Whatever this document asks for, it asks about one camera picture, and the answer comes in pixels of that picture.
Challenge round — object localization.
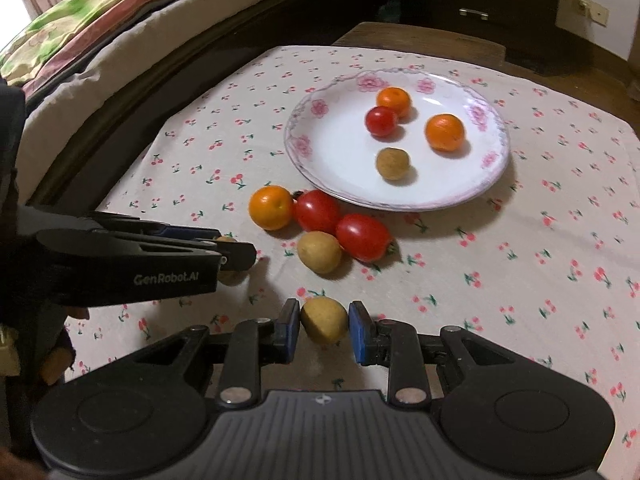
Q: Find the smooth orange fruit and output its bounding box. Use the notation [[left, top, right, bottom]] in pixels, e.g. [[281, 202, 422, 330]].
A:
[[248, 185, 294, 231]]

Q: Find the large tan longan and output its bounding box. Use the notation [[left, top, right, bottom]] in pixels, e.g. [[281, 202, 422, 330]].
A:
[[297, 231, 343, 274]]

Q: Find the red tomato with calyx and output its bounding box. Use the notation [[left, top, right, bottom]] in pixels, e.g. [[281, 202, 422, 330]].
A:
[[293, 190, 342, 235]]

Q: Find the oblong red tomato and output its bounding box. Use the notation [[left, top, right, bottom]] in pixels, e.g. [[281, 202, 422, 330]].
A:
[[335, 214, 394, 263]]

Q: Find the round red cherry tomato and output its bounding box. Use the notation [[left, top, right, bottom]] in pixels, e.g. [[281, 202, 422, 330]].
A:
[[364, 106, 398, 138]]

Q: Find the mandarin orange with stem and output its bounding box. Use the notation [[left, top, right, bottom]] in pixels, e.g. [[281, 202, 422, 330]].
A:
[[376, 87, 412, 119]]

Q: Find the beige mattress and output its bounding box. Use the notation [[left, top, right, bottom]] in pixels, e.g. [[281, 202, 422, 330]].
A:
[[16, 0, 264, 202]]

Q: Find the colourful floral quilt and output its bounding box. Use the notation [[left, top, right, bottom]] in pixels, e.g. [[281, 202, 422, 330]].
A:
[[1, 0, 154, 94]]

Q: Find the white floral plate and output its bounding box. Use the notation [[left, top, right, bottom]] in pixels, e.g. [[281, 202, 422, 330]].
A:
[[283, 67, 510, 211]]

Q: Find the dark wooden nightstand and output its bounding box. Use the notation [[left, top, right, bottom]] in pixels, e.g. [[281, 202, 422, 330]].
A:
[[369, 0, 564, 61]]

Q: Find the metal drawer handle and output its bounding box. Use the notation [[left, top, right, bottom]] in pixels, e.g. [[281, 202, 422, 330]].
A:
[[459, 8, 489, 21]]

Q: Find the wall power outlet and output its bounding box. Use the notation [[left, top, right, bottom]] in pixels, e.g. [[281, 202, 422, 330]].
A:
[[573, 0, 610, 27]]

